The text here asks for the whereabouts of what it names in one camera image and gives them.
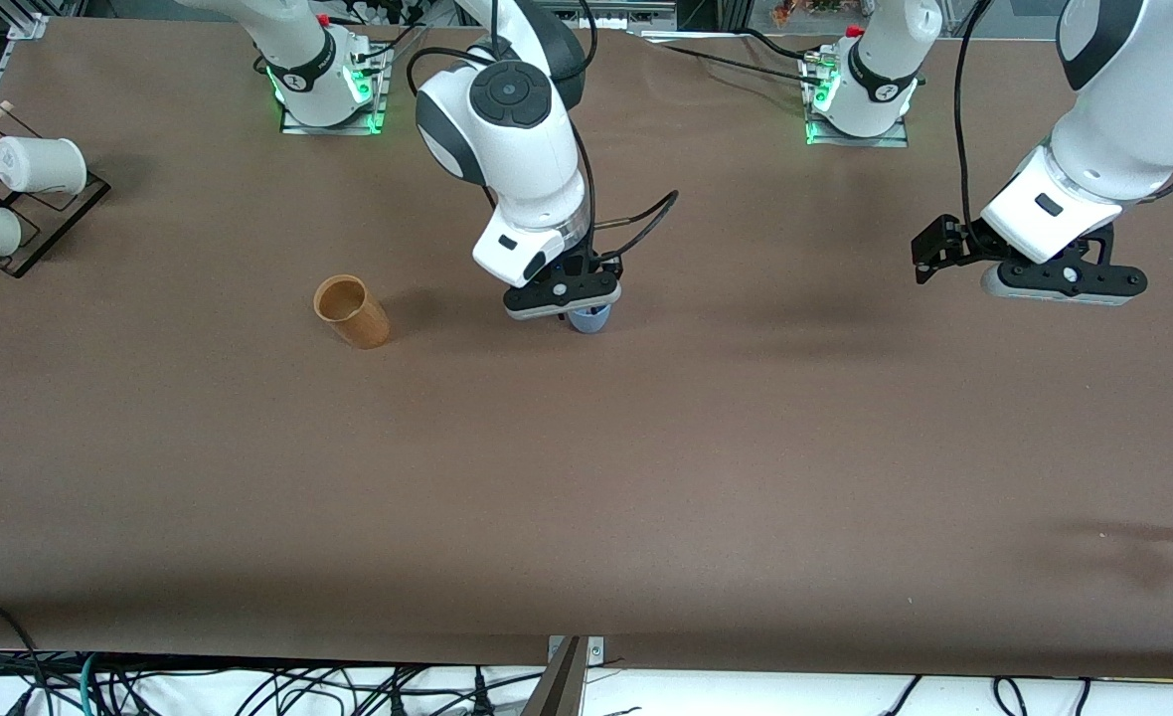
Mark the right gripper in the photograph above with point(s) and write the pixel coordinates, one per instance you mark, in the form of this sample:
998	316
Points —
575	264

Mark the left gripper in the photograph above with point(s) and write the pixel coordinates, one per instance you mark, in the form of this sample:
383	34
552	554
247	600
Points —
966	242

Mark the blue cup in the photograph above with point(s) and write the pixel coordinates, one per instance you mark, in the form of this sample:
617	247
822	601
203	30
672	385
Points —
591	323

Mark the bamboo cup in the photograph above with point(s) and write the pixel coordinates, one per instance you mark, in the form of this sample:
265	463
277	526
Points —
363	326

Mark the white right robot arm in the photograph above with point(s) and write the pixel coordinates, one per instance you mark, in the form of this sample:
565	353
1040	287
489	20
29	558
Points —
507	149

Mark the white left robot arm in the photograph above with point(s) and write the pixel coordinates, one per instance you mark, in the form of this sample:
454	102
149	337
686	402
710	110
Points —
1133	109

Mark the black-edged clear cup rack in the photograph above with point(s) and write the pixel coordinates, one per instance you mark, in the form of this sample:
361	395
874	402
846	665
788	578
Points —
70	204

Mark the orange background item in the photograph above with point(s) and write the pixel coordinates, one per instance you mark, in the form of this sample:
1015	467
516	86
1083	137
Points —
795	12

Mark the grey metal box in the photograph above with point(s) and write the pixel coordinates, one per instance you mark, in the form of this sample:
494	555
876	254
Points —
636	15

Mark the white power strip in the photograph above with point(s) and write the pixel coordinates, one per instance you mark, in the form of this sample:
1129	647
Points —
388	12

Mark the dark metal strut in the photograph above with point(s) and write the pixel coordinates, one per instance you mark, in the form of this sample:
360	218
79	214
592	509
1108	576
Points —
562	691

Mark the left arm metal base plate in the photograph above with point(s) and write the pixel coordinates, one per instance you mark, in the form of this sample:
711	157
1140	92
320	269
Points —
855	142

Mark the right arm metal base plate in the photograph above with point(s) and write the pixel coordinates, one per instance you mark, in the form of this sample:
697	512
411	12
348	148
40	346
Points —
379	99

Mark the silver table edge bracket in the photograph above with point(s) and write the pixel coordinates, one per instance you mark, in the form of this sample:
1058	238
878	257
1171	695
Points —
594	650

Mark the silver corner bracket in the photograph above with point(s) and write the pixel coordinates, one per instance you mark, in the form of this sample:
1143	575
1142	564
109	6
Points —
30	27

